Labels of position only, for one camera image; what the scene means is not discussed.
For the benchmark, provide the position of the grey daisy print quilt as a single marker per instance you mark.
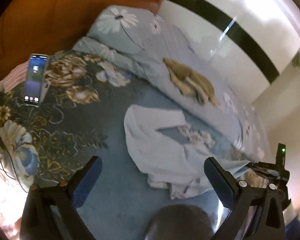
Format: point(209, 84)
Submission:
point(141, 42)

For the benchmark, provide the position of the tan beige garment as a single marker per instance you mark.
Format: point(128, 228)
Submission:
point(191, 83)

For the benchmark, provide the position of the teal floral bed sheet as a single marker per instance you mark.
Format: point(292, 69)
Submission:
point(82, 115)

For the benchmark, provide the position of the white wardrobe black stripe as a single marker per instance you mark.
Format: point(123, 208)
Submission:
point(248, 42)

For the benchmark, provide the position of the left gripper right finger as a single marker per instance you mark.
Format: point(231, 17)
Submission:
point(222, 181)

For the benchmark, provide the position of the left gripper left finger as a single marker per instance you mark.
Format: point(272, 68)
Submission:
point(83, 181)

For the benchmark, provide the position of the red leather headboard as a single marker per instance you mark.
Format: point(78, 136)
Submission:
point(47, 26)

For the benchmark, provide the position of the light blue garment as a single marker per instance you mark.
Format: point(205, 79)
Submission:
point(162, 145)

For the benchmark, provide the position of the green potted plant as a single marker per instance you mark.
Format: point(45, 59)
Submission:
point(296, 60)

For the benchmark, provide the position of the smartphone with lit screen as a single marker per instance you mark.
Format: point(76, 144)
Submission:
point(35, 76)

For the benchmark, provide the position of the pink knitted cloth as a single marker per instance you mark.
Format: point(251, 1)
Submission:
point(15, 77)

